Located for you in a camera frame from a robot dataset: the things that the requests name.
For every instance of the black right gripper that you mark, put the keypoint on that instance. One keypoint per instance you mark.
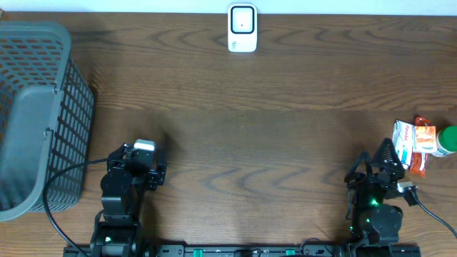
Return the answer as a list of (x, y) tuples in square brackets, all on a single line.
[(394, 172)]

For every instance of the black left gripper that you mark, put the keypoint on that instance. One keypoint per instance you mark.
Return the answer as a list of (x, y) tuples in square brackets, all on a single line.
[(116, 163)]

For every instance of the white Panadol box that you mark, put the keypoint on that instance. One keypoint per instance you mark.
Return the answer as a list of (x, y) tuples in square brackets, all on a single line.
[(402, 139)]

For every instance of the red Top chocolate bar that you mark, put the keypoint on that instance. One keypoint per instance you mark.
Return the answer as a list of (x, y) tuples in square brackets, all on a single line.
[(418, 161)]

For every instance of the orange snack packet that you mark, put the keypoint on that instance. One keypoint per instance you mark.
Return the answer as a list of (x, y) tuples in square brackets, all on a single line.
[(424, 139)]

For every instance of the green lid jar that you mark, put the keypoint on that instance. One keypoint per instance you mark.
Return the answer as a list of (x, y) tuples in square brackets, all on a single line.
[(446, 142)]

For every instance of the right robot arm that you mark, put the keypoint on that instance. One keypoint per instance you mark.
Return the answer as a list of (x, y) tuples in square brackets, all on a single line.
[(374, 224)]

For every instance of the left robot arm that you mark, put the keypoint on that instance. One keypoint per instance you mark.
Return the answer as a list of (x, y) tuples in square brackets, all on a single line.
[(117, 228)]

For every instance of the white barcode scanner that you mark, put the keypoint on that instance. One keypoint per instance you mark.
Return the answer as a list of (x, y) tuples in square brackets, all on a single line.
[(242, 23)]

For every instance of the grey plastic basket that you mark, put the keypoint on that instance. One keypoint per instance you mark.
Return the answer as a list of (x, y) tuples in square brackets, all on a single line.
[(47, 112)]

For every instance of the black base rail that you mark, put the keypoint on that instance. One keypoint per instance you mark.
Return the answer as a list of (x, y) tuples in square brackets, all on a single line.
[(310, 249)]

